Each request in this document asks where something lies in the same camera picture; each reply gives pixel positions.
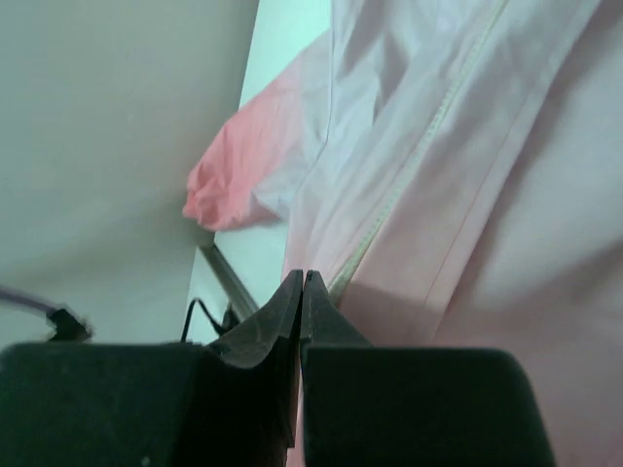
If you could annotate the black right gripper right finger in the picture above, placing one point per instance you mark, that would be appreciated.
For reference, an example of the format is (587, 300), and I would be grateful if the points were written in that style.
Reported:
(365, 405)

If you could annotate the pink hooded zip jacket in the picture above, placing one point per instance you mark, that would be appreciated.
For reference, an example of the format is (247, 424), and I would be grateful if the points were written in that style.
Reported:
(453, 169)

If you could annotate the aluminium left side rail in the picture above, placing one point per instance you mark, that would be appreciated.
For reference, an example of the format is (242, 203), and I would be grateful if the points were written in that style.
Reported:
(241, 301)

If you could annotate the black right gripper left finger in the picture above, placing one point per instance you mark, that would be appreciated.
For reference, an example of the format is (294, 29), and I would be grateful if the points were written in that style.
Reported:
(232, 402)

